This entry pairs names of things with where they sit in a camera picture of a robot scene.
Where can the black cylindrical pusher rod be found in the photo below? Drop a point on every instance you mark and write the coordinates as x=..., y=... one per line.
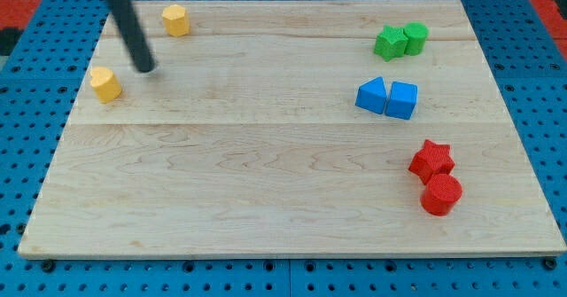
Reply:
x=132, y=34

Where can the yellow hexagon block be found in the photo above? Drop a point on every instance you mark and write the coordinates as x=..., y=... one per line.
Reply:
x=176, y=20

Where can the yellow heart block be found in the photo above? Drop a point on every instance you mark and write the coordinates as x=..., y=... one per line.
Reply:
x=105, y=84

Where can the light wooden board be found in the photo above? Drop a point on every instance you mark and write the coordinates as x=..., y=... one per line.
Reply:
x=245, y=142

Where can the blue triangle block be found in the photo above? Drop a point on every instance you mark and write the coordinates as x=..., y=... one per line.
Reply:
x=372, y=96

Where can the green star block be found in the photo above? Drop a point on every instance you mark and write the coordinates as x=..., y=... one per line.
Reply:
x=390, y=43

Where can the blue cube block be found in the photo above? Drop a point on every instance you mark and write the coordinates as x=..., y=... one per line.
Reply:
x=402, y=100

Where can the green cylinder block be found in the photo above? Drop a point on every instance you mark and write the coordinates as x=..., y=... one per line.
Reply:
x=416, y=33

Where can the red star block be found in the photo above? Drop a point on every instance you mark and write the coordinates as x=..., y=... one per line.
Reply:
x=432, y=159

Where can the red cylinder block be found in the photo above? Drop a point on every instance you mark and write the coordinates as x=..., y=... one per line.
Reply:
x=441, y=194

